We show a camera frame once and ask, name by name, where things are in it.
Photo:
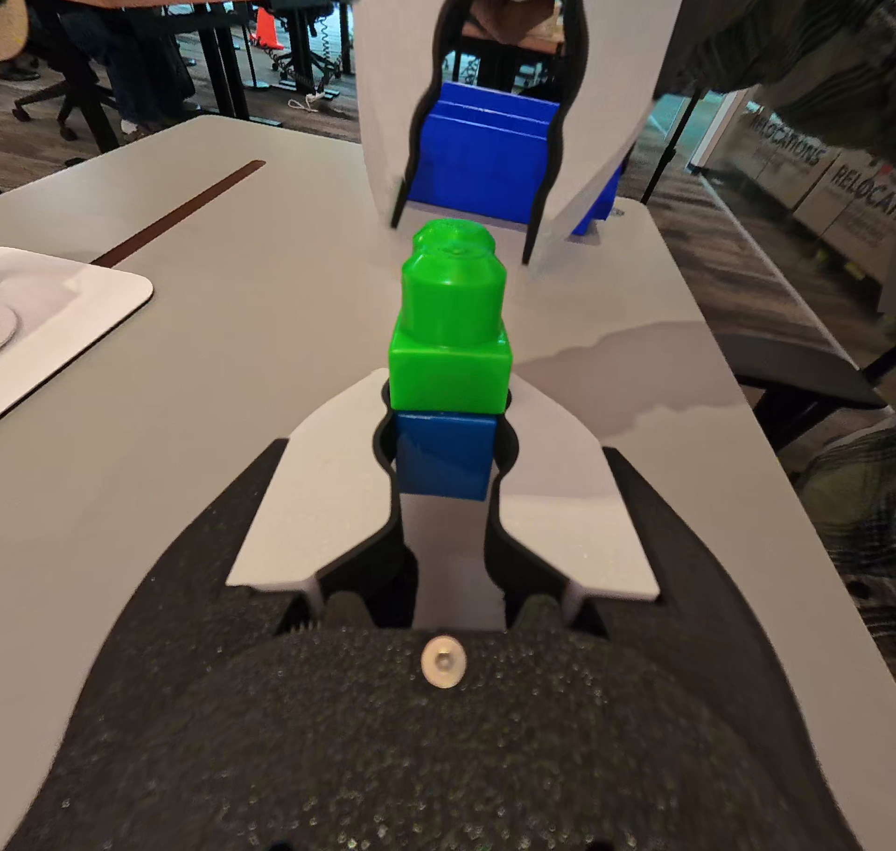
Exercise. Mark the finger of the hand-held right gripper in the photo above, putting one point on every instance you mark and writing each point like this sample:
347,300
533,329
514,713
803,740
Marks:
399,60
616,60

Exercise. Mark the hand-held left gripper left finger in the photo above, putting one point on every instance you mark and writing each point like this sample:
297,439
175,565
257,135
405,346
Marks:
315,501

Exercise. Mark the person's right forearm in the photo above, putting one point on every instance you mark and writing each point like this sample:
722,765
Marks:
805,25

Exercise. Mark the green mega block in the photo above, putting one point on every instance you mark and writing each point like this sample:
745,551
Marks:
448,333

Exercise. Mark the blue plastic bin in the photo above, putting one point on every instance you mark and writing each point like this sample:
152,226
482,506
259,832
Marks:
483,158

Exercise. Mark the orange traffic cone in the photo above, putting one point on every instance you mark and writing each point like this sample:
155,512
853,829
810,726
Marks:
267,29

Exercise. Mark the blue mega block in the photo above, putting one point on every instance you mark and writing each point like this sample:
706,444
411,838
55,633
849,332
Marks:
444,455

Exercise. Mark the white document holder stand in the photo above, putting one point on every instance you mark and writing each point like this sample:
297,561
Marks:
63,319

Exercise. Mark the white printed moving box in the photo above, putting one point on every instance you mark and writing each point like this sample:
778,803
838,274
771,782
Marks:
854,221
784,158

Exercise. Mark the black office chair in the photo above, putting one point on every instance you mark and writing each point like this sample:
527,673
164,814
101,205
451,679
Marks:
66,95

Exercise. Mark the black tripod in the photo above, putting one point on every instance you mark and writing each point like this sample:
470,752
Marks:
672,144

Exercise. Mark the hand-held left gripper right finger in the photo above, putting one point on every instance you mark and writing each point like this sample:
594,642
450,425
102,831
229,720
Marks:
574,515

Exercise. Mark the tan wooden backing board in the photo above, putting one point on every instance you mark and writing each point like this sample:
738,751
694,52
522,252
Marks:
10,18

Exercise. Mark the person's right hand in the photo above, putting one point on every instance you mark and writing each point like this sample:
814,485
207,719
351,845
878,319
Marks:
514,18

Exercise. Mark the black flat platform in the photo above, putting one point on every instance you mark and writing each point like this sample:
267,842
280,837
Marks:
791,354

